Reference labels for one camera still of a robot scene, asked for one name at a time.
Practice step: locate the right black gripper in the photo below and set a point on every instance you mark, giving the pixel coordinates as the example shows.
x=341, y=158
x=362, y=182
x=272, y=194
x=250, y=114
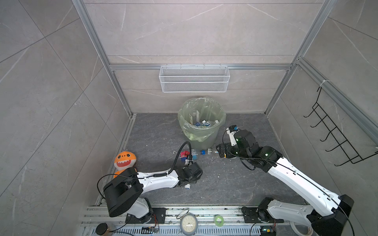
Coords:
x=221, y=150

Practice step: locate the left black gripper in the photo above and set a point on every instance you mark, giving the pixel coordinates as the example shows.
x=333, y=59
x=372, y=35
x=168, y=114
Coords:
x=195, y=181

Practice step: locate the Fiji bottle red flower label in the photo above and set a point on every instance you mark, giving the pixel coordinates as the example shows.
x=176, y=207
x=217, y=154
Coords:
x=184, y=155

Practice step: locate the bottle green white blue label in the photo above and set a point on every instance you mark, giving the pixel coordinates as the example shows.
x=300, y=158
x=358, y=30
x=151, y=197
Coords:
x=212, y=123

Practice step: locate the clear bottle white orange label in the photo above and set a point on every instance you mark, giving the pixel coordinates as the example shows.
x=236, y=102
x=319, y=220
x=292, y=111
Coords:
x=194, y=117

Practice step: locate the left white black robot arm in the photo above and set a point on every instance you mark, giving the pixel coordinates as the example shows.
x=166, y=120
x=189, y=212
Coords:
x=123, y=193

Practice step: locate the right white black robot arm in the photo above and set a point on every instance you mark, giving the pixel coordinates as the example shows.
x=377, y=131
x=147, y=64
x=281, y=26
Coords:
x=325, y=212

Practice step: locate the grey mesh waste bin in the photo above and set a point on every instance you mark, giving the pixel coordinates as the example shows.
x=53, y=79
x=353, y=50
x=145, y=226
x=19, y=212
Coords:
x=202, y=126

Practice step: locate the green plastic bin liner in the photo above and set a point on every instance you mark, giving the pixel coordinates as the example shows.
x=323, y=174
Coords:
x=200, y=118

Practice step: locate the round grey dial timer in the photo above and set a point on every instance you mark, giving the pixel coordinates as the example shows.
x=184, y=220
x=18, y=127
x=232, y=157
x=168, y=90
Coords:
x=189, y=224

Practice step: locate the green tape roll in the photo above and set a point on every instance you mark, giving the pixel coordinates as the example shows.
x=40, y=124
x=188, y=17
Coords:
x=218, y=220

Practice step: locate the orange shark plush toy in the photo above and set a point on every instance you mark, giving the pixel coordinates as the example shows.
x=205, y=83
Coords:
x=123, y=161

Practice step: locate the black lidded jar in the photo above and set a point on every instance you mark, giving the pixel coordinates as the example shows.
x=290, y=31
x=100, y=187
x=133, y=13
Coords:
x=105, y=229

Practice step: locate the white tape roll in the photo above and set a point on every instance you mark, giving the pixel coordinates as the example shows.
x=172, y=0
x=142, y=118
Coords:
x=298, y=232

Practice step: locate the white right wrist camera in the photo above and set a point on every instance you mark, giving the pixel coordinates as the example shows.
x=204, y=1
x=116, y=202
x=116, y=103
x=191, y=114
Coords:
x=231, y=131

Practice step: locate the white wire wall basket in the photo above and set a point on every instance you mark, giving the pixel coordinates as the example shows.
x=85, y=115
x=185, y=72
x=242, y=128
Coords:
x=183, y=79

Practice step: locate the black wire hook rack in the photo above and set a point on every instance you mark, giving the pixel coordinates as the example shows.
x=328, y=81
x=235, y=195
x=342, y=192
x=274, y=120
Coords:
x=334, y=131

